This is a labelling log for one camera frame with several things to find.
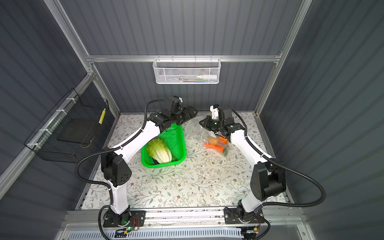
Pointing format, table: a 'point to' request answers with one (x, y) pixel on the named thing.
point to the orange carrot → (219, 148)
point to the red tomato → (224, 139)
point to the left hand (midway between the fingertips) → (194, 113)
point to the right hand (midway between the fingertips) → (200, 123)
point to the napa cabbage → (158, 150)
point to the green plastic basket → (174, 138)
